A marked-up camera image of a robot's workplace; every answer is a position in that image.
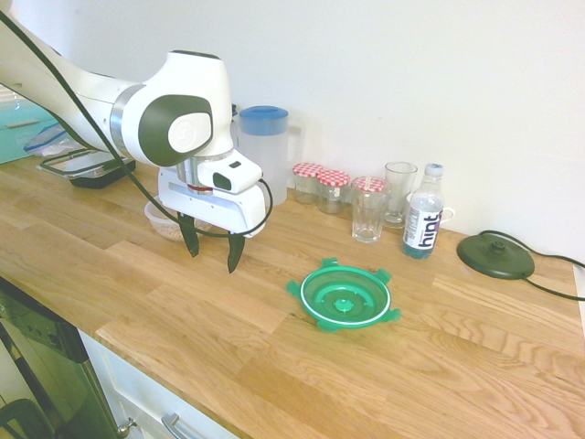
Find blue lidded plastic pitcher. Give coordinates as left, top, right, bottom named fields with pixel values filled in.
left=236, top=105, right=303, bottom=207

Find red checkered lid jar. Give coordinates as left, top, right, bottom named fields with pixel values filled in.
left=292, top=162, right=324, bottom=205
left=316, top=169, right=352, bottom=215
left=350, top=176, right=390, bottom=207

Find black kettle base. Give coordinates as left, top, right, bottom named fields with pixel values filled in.
left=474, top=230, right=585, bottom=302

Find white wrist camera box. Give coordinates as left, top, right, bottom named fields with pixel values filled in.
left=197, top=153, right=263, bottom=196

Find hint water bottle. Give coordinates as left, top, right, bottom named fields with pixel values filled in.
left=401, top=163, right=445, bottom=262

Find tall footed clear glass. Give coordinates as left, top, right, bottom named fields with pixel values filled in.
left=384, top=161, right=419, bottom=230

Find clear plastic food bowl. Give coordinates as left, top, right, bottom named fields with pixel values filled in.
left=144, top=196, right=216, bottom=241

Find dark round kettle base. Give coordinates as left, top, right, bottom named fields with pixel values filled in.
left=456, top=234, right=536, bottom=280

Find cereal rings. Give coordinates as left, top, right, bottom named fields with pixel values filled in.
left=157, top=219, right=214, bottom=241

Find dark green curved bar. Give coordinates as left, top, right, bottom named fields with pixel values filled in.
left=0, top=397, right=52, bottom=439

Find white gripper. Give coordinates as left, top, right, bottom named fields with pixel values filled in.
left=157, top=166, right=268, bottom=275

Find green round container lid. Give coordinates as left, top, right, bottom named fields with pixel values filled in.
left=285, top=257, right=402, bottom=334

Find clear zip bag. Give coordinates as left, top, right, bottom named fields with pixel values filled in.
left=22, top=125, right=88, bottom=159

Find white mug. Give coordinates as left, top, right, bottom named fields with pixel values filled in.
left=405, top=191, right=457, bottom=225

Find silver drawer handle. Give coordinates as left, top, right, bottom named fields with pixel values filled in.
left=161, top=412, right=207, bottom=439

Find stainless steel dishwasher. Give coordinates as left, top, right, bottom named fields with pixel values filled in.
left=0, top=276, right=121, bottom=439

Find faceted drinking glass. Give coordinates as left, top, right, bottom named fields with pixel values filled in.
left=350, top=189, right=391, bottom=244

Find teal flat board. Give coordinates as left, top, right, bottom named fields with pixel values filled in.
left=0, top=98, right=65, bottom=165

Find white cabinet front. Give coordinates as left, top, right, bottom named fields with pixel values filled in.
left=77, top=328, right=243, bottom=439

